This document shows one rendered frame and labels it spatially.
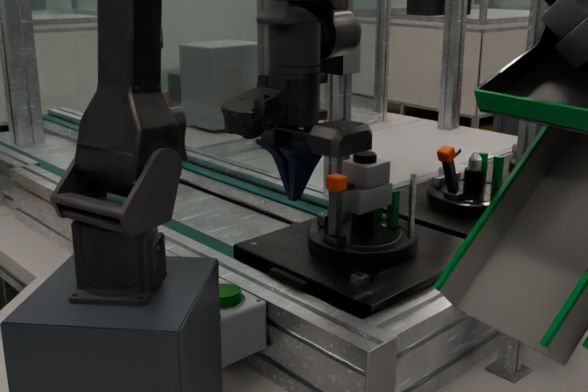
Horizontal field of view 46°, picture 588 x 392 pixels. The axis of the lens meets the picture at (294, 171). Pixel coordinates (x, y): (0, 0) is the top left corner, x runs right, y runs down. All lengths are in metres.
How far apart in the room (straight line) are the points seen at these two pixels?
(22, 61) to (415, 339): 1.24
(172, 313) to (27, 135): 1.25
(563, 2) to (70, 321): 0.51
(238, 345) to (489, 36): 5.24
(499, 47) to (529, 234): 5.31
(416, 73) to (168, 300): 5.76
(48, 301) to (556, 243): 0.47
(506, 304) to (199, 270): 0.29
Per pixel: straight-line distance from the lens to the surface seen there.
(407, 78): 6.34
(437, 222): 1.01
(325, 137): 0.70
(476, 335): 0.87
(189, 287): 0.60
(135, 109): 0.55
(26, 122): 1.76
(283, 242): 0.92
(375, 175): 0.87
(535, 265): 0.71
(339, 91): 1.08
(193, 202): 1.26
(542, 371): 0.90
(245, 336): 0.79
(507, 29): 6.11
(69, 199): 0.58
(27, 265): 1.20
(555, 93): 0.68
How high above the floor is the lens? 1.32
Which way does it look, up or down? 16 degrees down
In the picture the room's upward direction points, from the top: straight up
